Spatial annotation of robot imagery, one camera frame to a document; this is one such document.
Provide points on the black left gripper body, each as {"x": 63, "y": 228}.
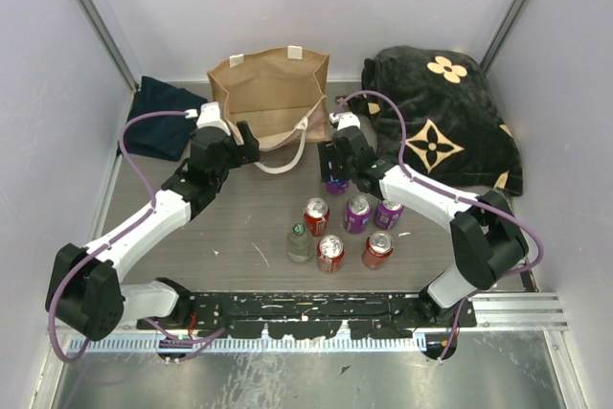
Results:
{"x": 235, "y": 157}

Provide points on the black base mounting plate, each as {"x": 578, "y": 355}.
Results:
{"x": 305, "y": 315}

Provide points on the purple Fanta can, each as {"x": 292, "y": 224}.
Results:
{"x": 337, "y": 187}
{"x": 358, "y": 213}
{"x": 387, "y": 214}

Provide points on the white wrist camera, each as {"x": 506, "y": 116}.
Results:
{"x": 208, "y": 115}
{"x": 343, "y": 120}

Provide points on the black floral plush blanket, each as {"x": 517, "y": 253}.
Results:
{"x": 434, "y": 109}

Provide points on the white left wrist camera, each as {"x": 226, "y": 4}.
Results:
{"x": 208, "y": 115}

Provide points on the tan burlap canvas bag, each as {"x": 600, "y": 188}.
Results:
{"x": 280, "y": 93}

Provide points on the dark navy folded cloth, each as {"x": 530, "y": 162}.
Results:
{"x": 165, "y": 133}

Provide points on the green cap glass bottle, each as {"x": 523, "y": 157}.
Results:
{"x": 299, "y": 244}

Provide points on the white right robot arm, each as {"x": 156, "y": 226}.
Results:
{"x": 487, "y": 240}

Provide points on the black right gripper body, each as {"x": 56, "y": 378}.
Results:
{"x": 345, "y": 169}

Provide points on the red Coke can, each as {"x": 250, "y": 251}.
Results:
{"x": 378, "y": 249}
{"x": 316, "y": 216}
{"x": 330, "y": 253}

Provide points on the aluminium frame rail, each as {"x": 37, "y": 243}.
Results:
{"x": 108, "y": 29}

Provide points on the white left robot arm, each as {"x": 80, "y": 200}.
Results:
{"x": 87, "y": 291}

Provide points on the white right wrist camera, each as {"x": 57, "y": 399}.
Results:
{"x": 343, "y": 120}

